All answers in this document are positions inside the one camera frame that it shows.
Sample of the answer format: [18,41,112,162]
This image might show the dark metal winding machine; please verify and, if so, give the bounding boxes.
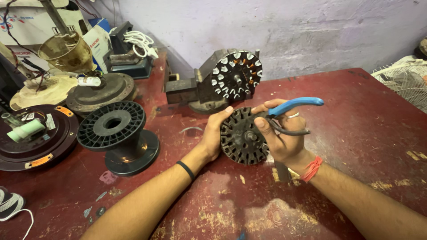
[105,21,155,80]

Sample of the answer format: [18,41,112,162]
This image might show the stator core with white insulation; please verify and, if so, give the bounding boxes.
[211,50,263,100]

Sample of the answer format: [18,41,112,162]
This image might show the white capacitor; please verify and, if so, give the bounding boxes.
[77,76,101,87]

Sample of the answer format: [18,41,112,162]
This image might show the red thread wristband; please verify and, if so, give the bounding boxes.
[300,156,323,183]

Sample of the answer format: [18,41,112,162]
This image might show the green capacitor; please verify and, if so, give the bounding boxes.
[7,119,46,143]

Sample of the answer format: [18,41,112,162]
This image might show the white coiled cable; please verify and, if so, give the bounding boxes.
[123,31,159,60]

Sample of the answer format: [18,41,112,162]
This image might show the grey ceiling fan motor housing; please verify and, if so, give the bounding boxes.
[66,73,137,115]

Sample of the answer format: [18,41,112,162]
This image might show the person's left hand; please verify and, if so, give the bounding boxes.
[200,106,234,163]

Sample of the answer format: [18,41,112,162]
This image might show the grey metal bench vise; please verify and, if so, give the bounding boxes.
[164,49,261,114]

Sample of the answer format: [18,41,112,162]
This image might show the black plastic wire spool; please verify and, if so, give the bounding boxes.
[77,101,160,177]

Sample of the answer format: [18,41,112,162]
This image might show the maroon ceiling fan motor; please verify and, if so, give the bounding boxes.
[0,104,79,172]

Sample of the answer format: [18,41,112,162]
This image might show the white cardboard box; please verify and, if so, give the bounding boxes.
[82,18,114,74]

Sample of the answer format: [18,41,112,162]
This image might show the white cord bundle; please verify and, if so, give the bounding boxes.
[0,187,34,240]

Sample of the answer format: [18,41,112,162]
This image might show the brass coloured fan canopy cup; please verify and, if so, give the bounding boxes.
[38,32,97,74]

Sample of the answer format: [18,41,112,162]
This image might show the blue handled pliers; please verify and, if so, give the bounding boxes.
[264,97,325,136]

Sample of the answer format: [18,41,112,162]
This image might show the person's right hand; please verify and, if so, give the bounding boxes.
[251,99,316,168]

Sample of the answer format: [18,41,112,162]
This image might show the black wristband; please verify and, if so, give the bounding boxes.
[176,161,196,181]

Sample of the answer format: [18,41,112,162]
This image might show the cream ceiling fan motor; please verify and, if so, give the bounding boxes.
[9,74,79,111]

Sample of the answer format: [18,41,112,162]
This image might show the white wire fan guard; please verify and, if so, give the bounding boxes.
[371,56,427,113]

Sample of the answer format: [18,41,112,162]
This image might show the dark bare fan stator core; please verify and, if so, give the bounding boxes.
[220,107,271,166]

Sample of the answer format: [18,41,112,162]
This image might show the white fan body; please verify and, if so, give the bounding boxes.
[0,0,88,67]

